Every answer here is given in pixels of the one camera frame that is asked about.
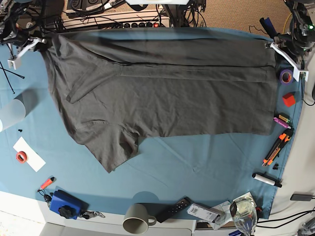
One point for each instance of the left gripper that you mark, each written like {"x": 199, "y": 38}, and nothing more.
{"x": 296, "y": 45}

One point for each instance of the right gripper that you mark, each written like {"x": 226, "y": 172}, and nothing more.
{"x": 20, "y": 42}

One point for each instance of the dark grey T-shirt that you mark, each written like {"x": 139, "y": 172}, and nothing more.
{"x": 112, "y": 93}

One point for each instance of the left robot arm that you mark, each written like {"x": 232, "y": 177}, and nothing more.
{"x": 301, "y": 20}

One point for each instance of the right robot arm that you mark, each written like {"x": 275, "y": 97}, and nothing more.
{"x": 20, "y": 25}

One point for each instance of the purple tape roll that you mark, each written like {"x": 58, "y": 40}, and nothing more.
{"x": 286, "y": 77}

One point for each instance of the red cube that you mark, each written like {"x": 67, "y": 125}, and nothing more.
{"x": 289, "y": 99}

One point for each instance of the black yellow battery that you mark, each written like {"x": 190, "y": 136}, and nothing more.
{"x": 284, "y": 117}

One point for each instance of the frosted plastic cup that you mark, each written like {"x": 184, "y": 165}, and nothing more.
{"x": 11, "y": 114}

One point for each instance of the orange black utility knife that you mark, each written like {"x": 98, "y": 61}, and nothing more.
{"x": 278, "y": 145}

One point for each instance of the white paper sheet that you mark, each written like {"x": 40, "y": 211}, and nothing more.
{"x": 34, "y": 160}

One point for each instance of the black power strip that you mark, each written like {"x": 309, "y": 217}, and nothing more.
{"x": 134, "y": 25}

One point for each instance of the red tape roll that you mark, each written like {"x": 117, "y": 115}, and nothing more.
{"x": 21, "y": 157}

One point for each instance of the white black marker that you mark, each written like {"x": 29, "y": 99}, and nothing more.
{"x": 266, "y": 180}

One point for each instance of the orange pen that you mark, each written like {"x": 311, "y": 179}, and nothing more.
{"x": 48, "y": 182}

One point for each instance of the blue table cloth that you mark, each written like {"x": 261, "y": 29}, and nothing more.
{"x": 209, "y": 169}

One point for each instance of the blue box with knob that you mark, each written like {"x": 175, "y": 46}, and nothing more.
{"x": 66, "y": 205}

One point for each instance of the clear wine glass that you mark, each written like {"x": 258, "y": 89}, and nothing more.
{"x": 244, "y": 215}

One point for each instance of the keys with carabiner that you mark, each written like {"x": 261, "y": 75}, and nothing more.
{"x": 91, "y": 214}

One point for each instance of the white packaged device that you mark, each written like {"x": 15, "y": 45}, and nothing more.
{"x": 211, "y": 215}

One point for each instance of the grey ceramic mug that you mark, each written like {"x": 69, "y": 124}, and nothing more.
{"x": 137, "y": 220}

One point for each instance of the black remote control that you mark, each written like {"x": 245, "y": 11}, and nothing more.
{"x": 172, "y": 210}

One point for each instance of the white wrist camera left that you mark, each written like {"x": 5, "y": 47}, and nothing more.
{"x": 300, "y": 75}

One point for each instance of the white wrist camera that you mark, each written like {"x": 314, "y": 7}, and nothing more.
{"x": 14, "y": 63}
{"x": 300, "y": 75}

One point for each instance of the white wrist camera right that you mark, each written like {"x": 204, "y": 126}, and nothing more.
{"x": 14, "y": 63}

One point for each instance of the black cable ties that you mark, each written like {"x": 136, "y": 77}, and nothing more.
{"x": 7, "y": 73}

